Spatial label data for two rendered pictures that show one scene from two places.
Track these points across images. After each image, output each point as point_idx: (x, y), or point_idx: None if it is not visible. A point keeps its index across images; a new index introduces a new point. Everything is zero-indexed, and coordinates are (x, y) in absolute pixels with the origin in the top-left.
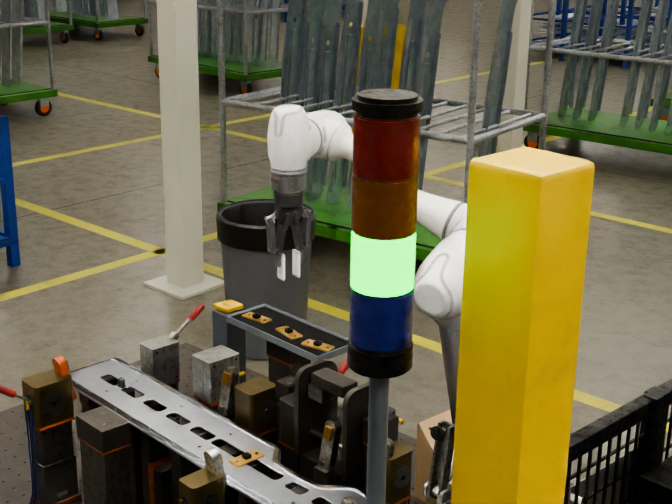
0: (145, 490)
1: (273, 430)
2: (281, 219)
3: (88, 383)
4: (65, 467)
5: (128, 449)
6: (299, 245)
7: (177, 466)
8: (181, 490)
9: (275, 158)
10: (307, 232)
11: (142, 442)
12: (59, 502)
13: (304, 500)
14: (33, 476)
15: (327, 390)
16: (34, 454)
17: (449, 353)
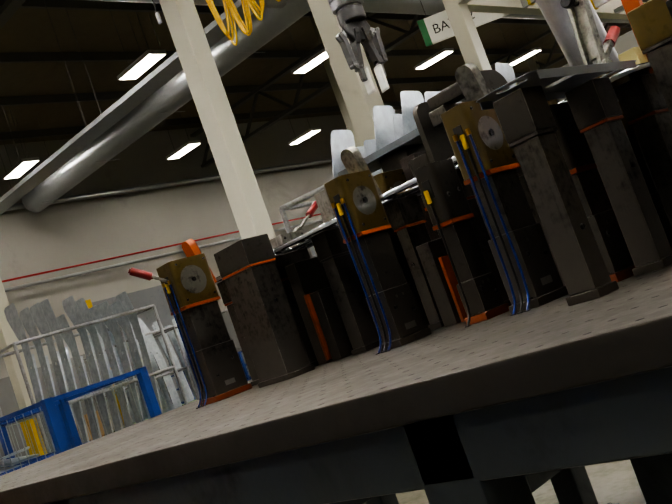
0: (311, 335)
1: None
2: (351, 33)
3: None
4: (225, 351)
5: (275, 264)
6: (377, 58)
7: (330, 262)
8: (329, 192)
9: None
10: (380, 46)
11: (291, 281)
12: (229, 390)
13: None
14: (196, 373)
15: (448, 99)
16: (188, 339)
17: (551, 0)
